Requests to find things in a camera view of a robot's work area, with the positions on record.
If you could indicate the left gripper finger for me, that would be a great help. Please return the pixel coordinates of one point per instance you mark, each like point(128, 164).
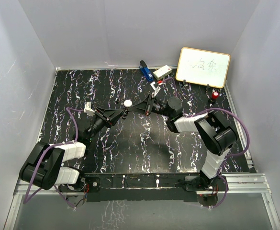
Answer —
point(115, 117)
point(110, 112)

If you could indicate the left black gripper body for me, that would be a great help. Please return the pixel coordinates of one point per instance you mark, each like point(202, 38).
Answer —
point(104, 118)

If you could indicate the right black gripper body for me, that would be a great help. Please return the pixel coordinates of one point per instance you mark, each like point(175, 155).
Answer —
point(158, 107)

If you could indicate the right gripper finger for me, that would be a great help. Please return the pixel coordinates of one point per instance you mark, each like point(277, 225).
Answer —
point(137, 109)
point(143, 104)

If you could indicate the white earbud charging case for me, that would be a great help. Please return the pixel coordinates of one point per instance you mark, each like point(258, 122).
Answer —
point(127, 103)

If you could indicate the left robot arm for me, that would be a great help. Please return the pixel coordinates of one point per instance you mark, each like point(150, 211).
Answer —
point(43, 167)

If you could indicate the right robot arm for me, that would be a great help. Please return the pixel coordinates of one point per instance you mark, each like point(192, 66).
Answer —
point(216, 133)

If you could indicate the whiteboard left black stand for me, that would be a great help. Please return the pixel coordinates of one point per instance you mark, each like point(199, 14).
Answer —
point(184, 83)

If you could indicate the blue stapler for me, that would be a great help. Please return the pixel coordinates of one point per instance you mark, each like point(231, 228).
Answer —
point(145, 71)

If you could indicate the white staple box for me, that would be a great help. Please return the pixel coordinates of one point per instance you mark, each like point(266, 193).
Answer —
point(162, 72)

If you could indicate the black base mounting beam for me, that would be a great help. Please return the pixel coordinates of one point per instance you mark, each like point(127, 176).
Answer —
point(146, 186)

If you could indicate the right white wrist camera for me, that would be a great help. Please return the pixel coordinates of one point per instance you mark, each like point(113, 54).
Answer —
point(156, 88)

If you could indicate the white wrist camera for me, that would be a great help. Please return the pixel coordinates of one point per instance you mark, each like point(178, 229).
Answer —
point(88, 110)
point(156, 88)

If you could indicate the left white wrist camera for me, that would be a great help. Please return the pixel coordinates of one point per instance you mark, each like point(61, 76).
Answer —
point(88, 110)

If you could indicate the small whiteboard yellow frame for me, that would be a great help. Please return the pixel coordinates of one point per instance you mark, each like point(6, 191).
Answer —
point(202, 67)

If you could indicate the aluminium rail frame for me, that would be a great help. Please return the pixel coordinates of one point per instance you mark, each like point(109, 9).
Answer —
point(155, 150)

